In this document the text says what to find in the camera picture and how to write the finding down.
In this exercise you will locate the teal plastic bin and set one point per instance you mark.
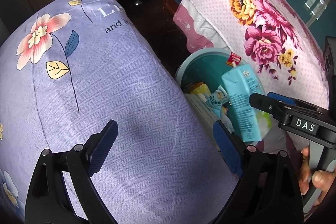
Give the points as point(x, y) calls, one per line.
point(207, 69)

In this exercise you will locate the purple floral bed sheet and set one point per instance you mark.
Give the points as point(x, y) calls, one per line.
point(118, 82)

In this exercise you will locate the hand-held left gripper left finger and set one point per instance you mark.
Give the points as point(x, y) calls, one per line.
point(101, 153)

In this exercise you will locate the person's right hand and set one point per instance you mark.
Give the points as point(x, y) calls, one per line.
point(320, 178)

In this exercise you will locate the pink and white quilt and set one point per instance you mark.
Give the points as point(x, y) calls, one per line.
point(189, 22)

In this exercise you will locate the light blue milk carton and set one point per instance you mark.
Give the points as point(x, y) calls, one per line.
point(241, 98)

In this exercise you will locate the pink floral blanket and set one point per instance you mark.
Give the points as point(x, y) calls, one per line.
point(223, 16)

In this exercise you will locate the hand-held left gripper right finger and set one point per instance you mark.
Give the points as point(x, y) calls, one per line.
point(227, 150)

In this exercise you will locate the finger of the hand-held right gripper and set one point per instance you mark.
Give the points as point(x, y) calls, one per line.
point(282, 98)
point(267, 106)

